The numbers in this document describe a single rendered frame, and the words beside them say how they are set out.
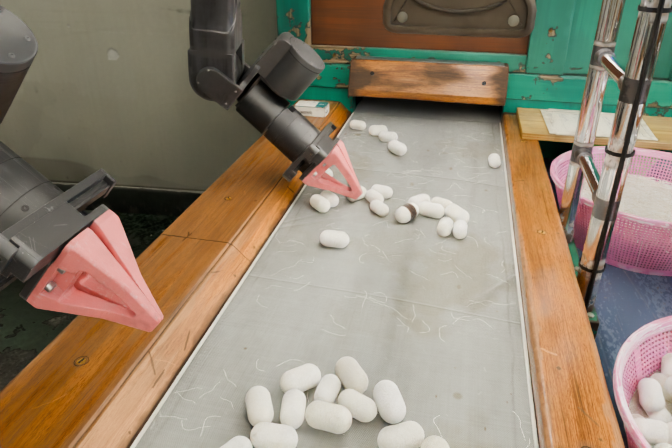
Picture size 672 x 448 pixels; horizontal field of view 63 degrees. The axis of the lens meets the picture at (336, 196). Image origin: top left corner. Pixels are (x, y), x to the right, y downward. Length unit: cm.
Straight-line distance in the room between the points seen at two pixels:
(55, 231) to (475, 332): 38
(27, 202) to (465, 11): 28
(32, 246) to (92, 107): 203
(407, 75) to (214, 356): 71
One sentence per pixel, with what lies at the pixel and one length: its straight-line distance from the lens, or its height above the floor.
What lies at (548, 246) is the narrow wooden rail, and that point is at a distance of 67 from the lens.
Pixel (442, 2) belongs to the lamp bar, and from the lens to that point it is 31.
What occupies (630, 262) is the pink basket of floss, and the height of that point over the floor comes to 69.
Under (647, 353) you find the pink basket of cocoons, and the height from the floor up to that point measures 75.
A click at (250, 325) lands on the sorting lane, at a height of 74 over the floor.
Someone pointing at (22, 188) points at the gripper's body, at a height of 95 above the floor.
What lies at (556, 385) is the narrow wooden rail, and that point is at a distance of 50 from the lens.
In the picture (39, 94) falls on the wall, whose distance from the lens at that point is 247.
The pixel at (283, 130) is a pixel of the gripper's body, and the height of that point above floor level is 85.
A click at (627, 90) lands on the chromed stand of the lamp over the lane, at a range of 57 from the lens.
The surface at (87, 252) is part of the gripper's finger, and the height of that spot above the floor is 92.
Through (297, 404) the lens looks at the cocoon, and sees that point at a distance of 46.
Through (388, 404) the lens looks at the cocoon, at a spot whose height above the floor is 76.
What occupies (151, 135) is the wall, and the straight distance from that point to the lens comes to 229.
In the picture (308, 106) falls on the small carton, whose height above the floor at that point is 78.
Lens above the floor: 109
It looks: 26 degrees down
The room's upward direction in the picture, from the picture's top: straight up
